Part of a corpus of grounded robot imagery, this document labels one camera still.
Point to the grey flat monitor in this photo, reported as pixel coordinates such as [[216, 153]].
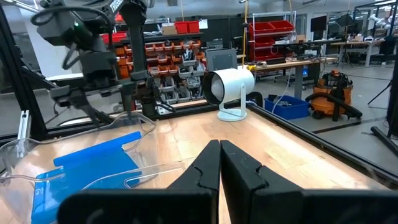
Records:
[[220, 59]]

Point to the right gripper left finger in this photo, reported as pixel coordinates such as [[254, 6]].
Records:
[[140, 208]]

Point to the blue storage crate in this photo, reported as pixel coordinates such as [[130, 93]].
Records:
[[292, 110]]

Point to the orange shop vacuum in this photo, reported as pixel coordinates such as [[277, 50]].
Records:
[[326, 104]]

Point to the white top side table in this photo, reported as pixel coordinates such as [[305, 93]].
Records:
[[62, 77]]

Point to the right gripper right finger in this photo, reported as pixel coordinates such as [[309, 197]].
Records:
[[280, 205]]

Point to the orange parts drawer cabinet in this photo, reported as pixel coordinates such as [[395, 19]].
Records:
[[164, 59]]

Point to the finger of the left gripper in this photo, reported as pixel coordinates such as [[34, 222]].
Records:
[[127, 98], [85, 105]]

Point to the red bin shelf rack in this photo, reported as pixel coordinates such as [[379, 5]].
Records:
[[267, 28]]

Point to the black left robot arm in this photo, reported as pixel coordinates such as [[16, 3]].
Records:
[[133, 46]]

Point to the long wooden workbench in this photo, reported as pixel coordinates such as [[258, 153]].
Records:
[[295, 63]]

